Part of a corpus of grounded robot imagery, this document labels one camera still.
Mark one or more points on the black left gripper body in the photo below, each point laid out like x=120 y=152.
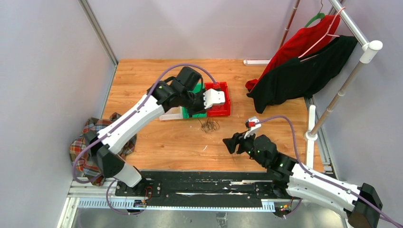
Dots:
x=195 y=102

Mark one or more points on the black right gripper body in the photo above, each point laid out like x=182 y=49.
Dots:
x=245 y=145

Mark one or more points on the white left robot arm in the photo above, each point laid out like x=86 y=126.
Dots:
x=103 y=146

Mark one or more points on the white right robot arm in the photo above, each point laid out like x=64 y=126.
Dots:
x=360 y=205

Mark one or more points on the green plastic bin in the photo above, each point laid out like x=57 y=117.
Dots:
x=198 y=87

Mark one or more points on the white translucent plastic bin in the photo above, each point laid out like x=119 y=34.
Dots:
x=173 y=114

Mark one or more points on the black shirt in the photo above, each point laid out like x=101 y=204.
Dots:
x=299 y=77

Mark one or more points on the pink hanger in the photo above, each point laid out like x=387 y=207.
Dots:
x=326 y=34

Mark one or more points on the red shirt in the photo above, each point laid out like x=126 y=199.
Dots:
x=305 y=42

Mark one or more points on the green hanger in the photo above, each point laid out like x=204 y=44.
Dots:
x=320 y=15

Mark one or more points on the silver clothes rack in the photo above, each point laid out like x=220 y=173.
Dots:
x=353 y=136

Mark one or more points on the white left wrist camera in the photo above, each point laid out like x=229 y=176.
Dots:
x=212 y=97

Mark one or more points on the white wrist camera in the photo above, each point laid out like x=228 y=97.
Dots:
x=253 y=126
x=212 y=97

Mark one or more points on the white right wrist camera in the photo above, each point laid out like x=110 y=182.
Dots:
x=253 y=126

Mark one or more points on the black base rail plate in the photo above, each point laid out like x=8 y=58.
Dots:
x=207 y=189

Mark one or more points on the grey corner wall post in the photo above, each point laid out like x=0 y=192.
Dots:
x=86 y=7

